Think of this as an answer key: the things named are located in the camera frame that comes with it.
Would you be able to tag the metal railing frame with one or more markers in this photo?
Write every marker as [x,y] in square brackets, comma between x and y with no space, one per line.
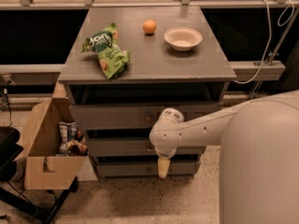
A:
[242,72]

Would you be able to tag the cardboard box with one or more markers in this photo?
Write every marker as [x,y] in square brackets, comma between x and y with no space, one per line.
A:
[41,140]

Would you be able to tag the grey top drawer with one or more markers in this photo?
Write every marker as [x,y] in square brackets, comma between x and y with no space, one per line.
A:
[109,117]

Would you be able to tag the white bowl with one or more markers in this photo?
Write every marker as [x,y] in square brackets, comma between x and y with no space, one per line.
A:
[182,38]

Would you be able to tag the green chip bag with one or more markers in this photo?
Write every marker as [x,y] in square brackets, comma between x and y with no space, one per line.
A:
[112,59]

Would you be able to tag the grey bottom drawer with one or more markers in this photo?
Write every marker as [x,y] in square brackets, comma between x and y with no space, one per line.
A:
[146,169]

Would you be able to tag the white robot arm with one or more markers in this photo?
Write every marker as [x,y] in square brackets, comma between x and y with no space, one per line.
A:
[259,160]

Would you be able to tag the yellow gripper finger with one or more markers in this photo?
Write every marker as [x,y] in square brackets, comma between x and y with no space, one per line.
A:
[163,167]

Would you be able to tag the snack bags in box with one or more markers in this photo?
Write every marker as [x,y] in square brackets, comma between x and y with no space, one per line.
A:
[72,140]

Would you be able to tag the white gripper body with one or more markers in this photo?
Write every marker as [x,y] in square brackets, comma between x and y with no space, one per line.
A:
[165,152]

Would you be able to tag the grey drawer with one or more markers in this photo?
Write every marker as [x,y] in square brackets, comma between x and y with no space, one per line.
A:
[109,117]
[116,147]
[146,169]

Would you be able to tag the black stand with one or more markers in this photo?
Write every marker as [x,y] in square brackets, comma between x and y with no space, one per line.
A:
[13,171]

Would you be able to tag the orange fruit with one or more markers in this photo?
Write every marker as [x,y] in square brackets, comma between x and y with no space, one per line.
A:
[149,27]

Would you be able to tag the grey drawer cabinet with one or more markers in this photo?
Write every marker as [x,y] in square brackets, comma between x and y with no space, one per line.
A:
[156,74]

